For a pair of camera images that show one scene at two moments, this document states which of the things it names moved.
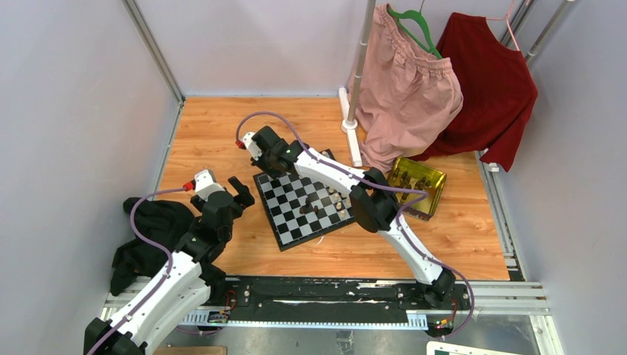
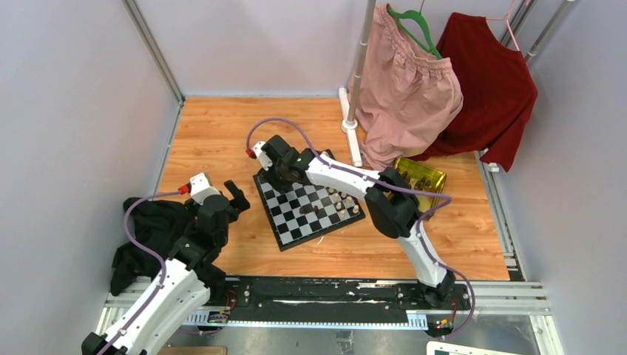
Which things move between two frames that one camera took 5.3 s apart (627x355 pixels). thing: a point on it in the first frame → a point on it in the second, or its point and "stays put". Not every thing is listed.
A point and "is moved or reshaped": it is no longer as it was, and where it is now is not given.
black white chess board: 300,208 stays put
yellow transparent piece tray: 408,174 stays put
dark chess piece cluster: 302,208 is moved or reshaped
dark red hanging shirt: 499,92 stays put
